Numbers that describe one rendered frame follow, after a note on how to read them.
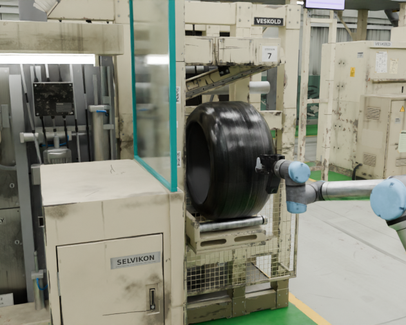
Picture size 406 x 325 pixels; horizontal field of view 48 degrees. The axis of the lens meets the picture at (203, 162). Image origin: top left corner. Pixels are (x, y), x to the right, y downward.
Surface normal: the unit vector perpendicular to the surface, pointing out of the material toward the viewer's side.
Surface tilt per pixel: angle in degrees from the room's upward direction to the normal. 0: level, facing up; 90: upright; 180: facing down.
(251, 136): 57
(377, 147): 90
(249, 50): 90
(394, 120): 90
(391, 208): 84
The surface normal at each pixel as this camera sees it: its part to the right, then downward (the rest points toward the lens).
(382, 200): -0.79, 0.01
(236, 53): 0.34, 0.19
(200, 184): 0.27, -0.45
